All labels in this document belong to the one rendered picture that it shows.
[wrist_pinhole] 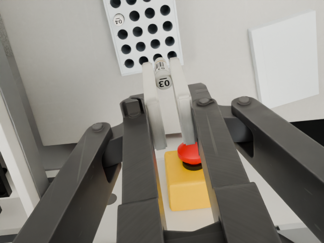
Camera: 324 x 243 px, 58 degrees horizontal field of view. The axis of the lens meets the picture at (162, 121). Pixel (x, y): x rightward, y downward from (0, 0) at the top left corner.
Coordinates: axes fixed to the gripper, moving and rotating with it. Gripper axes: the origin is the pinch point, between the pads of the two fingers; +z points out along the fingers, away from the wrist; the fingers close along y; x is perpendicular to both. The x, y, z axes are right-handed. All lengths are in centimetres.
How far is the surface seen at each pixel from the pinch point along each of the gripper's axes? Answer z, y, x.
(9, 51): 100, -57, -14
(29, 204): 10.7, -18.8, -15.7
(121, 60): 20.6, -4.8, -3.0
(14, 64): 80, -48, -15
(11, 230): 10.7, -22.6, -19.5
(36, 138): 30.4, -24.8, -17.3
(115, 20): 19.1, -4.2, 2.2
